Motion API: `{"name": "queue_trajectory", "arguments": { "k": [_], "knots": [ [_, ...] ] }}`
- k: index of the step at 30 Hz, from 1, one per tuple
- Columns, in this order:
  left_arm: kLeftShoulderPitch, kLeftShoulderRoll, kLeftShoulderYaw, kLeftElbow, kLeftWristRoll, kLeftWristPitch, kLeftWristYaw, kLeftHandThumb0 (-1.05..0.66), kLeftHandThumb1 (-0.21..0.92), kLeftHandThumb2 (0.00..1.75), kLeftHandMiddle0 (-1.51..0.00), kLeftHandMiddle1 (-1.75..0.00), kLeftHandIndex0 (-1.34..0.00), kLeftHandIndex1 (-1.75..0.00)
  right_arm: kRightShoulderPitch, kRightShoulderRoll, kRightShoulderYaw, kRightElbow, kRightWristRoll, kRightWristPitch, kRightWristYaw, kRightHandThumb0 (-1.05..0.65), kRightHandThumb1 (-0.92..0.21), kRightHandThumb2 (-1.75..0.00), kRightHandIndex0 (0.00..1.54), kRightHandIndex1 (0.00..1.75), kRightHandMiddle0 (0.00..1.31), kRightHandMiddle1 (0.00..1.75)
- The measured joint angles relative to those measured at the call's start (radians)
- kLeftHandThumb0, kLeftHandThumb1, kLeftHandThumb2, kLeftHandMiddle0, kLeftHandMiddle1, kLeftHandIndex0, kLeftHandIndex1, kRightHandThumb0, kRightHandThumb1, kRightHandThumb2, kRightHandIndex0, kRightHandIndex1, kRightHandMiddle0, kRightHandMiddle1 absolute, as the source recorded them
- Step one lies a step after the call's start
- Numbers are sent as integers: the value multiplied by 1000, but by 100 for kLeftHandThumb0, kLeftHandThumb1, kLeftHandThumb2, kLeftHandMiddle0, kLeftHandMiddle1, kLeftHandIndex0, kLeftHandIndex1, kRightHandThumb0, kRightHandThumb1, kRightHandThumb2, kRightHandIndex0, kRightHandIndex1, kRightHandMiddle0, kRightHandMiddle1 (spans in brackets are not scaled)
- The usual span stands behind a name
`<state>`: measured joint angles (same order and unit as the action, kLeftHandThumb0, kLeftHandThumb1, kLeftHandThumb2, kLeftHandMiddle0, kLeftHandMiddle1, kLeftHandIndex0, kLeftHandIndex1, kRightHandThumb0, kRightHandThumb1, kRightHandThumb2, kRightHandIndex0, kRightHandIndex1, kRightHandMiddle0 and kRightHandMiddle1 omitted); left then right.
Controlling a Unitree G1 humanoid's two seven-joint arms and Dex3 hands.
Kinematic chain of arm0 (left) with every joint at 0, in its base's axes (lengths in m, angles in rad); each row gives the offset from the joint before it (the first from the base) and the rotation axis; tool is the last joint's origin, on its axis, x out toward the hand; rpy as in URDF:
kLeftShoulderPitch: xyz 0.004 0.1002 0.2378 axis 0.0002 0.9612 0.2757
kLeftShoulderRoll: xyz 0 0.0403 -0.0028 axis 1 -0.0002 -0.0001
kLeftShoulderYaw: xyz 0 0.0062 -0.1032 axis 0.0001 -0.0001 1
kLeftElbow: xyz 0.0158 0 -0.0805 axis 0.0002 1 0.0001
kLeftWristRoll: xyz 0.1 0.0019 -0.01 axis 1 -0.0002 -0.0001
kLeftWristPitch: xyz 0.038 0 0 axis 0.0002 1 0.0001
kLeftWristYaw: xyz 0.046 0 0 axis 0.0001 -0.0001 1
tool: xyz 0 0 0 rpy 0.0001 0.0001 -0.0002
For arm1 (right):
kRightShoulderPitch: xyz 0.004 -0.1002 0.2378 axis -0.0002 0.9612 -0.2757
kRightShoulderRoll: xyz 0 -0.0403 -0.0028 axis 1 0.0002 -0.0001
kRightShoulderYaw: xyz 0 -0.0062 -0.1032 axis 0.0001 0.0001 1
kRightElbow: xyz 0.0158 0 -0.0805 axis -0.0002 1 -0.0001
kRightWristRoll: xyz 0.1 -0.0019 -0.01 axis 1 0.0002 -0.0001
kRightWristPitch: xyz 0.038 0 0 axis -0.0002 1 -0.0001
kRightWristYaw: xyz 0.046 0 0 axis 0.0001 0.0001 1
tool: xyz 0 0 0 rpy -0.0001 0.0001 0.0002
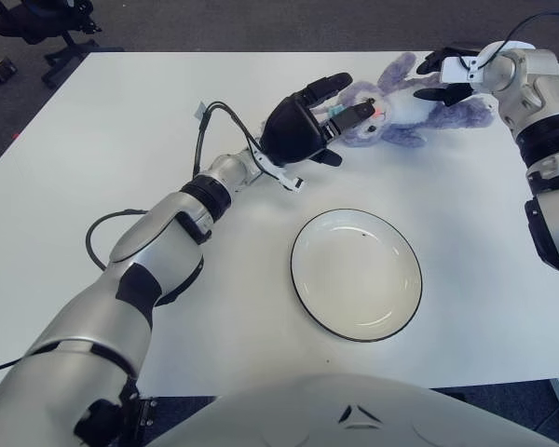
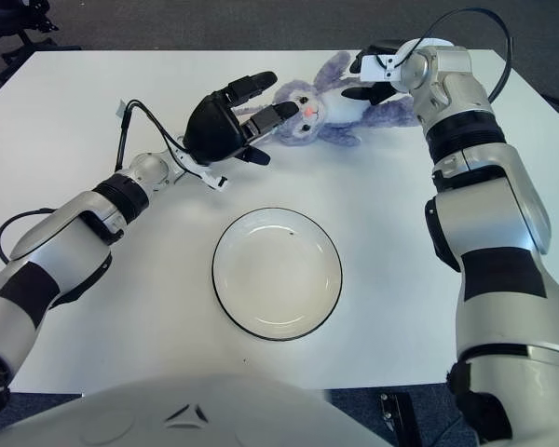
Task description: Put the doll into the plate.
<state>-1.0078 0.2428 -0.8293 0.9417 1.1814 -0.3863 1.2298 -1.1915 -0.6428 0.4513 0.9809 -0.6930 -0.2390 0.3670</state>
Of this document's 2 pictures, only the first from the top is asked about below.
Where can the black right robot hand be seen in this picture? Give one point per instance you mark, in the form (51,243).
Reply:
(456,72)

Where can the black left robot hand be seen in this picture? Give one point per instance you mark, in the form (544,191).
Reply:
(291,132)

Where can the purple plush bunny doll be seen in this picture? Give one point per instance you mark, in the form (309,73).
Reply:
(400,112)

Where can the white plate black rim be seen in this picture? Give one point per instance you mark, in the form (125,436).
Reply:
(356,274)

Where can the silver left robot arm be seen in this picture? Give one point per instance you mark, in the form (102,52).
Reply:
(121,279)

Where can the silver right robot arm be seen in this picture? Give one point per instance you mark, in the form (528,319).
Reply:
(535,102)

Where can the silver robot torso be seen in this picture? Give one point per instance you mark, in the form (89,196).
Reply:
(354,419)

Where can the black table bracket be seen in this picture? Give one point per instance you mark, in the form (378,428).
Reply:
(146,412)

